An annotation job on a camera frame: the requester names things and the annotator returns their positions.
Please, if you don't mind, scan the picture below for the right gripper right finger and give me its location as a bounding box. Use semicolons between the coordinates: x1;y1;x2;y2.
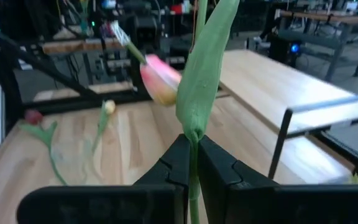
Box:
197;135;358;224

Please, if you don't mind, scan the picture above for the dark red artificial tulip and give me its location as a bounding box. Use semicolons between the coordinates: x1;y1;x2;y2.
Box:
19;108;68;187

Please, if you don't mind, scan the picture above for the cream bud artificial tulip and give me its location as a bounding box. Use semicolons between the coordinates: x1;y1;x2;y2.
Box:
91;99;117;154

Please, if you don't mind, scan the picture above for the wooden workbench with black legs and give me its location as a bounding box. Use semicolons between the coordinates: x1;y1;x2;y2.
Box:
273;8;358;82

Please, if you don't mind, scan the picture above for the black table edge rail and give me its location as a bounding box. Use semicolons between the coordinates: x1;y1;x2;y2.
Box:
23;89;229;114

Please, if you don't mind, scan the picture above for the pink artificial tulip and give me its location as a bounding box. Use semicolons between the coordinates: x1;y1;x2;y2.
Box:
109;0;241;224

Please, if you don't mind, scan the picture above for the black computer with blue light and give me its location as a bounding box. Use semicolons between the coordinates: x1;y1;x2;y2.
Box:
268;33;305;68

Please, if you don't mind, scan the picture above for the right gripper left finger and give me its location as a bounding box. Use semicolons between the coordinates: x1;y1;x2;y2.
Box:
16;133;191;224

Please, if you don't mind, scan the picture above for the black diagonal frame brace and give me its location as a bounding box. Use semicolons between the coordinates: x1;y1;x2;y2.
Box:
0;17;101;100

